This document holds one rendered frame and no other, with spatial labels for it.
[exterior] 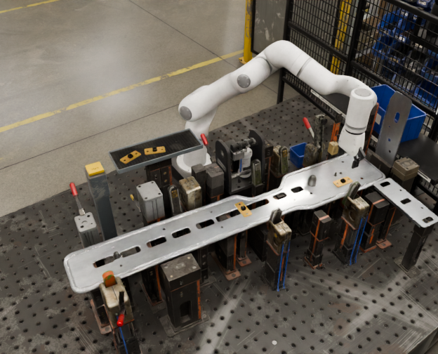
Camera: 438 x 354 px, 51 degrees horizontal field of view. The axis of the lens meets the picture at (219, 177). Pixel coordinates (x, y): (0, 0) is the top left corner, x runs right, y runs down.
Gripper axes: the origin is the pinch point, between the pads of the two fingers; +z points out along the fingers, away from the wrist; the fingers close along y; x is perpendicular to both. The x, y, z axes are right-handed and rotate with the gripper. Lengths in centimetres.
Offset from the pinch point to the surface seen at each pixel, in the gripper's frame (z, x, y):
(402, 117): -12.0, 26.8, -0.8
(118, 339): 27, -108, 18
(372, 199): 14.6, 5.7, 12.9
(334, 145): 6.2, 7.1, -16.5
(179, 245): 12, -77, 1
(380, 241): 41.5, 14.7, 16.7
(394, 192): 12.7, 15.5, 15.0
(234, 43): 112, 134, -337
